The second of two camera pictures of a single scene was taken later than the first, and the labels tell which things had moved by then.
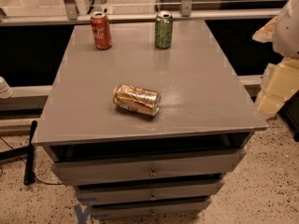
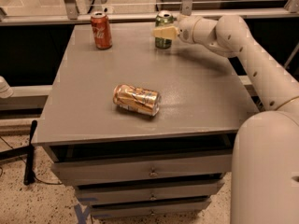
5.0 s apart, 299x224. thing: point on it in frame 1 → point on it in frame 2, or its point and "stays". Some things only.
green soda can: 163,29 stays
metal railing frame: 72,16 stays
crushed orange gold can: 141,101 stays
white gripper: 287,28 → 185,29
